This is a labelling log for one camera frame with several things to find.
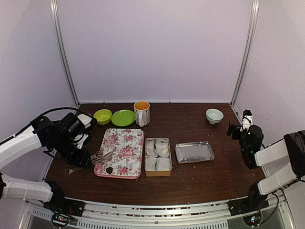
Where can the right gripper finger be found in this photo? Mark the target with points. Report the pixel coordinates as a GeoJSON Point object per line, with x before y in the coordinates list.
{"type": "Point", "coordinates": [233, 129]}
{"type": "Point", "coordinates": [236, 135]}

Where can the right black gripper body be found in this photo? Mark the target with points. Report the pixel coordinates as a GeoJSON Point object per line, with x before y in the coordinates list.
{"type": "Point", "coordinates": [244, 145]}

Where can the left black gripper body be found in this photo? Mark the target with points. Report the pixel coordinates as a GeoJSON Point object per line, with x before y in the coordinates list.
{"type": "Point", "coordinates": [68, 155]}

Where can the metal tongs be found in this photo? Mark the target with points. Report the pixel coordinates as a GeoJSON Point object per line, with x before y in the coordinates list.
{"type": "Point", "coordinates": [98, 157]}

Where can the tan tin lid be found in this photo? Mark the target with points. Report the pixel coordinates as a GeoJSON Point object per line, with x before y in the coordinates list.
{"type": "Point", "coordinates": [194, 152]}

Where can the white swirl chocolate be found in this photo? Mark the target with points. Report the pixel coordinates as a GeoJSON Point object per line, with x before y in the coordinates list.
{"type": "Point", "coordinates": [149, 151]}

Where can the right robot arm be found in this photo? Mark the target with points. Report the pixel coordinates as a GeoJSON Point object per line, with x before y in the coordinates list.
{"type": "Point", "coordinates": [288, 153]}

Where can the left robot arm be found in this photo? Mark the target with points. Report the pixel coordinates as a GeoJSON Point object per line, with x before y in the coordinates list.
{"type": "Point", "coordinates": [53, 135]}

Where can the dark chocolate piece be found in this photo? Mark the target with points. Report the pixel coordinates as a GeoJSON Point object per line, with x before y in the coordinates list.
{"type": "Point", "coordinates": [109, 170]}

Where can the tan chocolate tin box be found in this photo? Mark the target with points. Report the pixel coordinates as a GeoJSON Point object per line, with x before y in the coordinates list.
{"type": "Point", "coordinates": [158, 164]}

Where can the pale celadon small bowl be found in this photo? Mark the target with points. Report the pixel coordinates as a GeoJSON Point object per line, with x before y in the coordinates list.
{"type": "Point", "coordinates": [214, 116]}

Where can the dark blue white bowl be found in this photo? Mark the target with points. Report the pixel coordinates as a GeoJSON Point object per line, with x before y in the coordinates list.
{"type": "Point", "coordinates": [86, 120]}

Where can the green plastic bowl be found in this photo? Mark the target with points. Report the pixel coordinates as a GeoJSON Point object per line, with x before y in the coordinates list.
{"type": "Point", "coordinates": [103, 116]}

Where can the floral rectangular tray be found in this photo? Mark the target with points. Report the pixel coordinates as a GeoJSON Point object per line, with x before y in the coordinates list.
{"type": "Point", "coordinates": [127, 148]}

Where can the green plastic plate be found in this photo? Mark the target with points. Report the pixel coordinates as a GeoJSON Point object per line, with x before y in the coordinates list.
{"type": "Point", "coordinates": [123, 117]}

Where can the floral mug orange inside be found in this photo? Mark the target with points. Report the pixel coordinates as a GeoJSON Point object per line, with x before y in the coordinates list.
{"type": "Point", "coordinates": [142, 113]}

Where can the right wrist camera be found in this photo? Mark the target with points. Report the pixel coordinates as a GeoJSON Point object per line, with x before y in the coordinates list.
{"type": "Point", "coordinates": [247, 120]}

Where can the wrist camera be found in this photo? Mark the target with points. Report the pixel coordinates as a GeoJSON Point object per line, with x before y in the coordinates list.
{"type": "Point", "coordinates": [74, 129]}
{"type": "Point", "coordinates": [247, 120]}

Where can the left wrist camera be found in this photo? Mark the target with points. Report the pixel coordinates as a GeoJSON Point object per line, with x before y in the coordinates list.
{"type": "Point", "coordinates": [74, 129]}

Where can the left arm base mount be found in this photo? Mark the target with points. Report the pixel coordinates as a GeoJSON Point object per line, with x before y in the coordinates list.
{"type": "Point", "coordinates": [64, 209]}

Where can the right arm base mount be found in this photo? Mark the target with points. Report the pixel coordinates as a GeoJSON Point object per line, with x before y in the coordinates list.
{"type": "Point", "coordinates": [249, 207]}

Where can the right aluminium corner post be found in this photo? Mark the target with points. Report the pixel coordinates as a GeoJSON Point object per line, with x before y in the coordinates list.
{"type": "Point", "coordinates": [247, 50]}

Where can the aluminium corner post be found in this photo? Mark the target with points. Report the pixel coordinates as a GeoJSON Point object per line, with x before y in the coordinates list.
{"type": "Point", "coordinates": [62, 51]}
{"type": "Point", "coordinates": [247, 50]}

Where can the aluminium front rail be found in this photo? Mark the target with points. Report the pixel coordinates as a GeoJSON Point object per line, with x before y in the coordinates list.
{"type": "Point", "coordinates": [212, 215]}

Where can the left aluminium corner post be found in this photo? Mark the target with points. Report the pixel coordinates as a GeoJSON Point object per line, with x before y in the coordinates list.
{"type": "Point", "coordinates": [62, 51]}

